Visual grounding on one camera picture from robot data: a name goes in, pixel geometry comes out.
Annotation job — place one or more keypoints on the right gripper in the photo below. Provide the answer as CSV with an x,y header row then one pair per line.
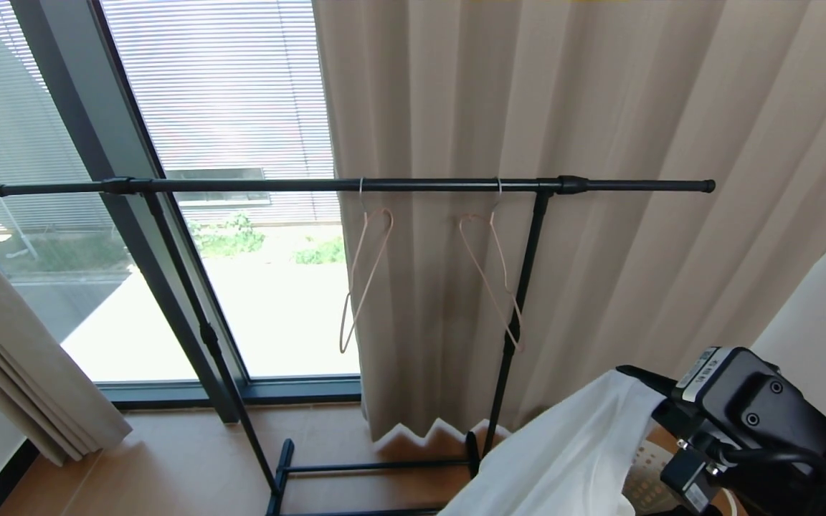
x,y
685,480

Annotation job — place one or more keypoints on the white garment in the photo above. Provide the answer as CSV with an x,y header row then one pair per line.
x,y
571,459

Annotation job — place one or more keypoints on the pink clothes hanger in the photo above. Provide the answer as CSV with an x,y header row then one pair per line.
x,y
368,287
490,283

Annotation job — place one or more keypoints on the black clothes rack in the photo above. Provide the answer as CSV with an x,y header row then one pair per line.
x,y
312,185

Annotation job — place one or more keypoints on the beige curtain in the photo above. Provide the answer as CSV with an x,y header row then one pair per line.
x,y
635,143
19,373

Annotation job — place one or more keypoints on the window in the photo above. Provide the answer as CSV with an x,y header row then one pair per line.
x,y
241,93

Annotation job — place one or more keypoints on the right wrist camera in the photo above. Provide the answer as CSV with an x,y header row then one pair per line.
x,y
757,401

